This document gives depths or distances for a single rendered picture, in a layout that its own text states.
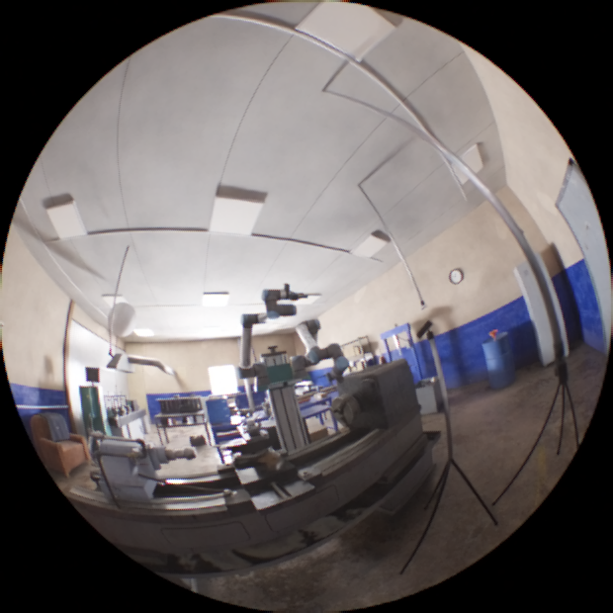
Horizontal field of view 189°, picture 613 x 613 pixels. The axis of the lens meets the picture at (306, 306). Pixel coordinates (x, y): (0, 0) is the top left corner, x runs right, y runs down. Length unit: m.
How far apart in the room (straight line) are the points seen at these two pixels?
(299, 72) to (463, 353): 5.03
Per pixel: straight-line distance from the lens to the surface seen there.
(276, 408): 2.34
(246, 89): 1.90
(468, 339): 4.50
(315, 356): 1.28
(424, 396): 3.60
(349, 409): 1.45
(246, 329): 1.81
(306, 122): 2.01
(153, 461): 1.25
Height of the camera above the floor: 1.50
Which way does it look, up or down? 19 degrees up
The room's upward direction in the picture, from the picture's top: 14 degrees counter-clockwise
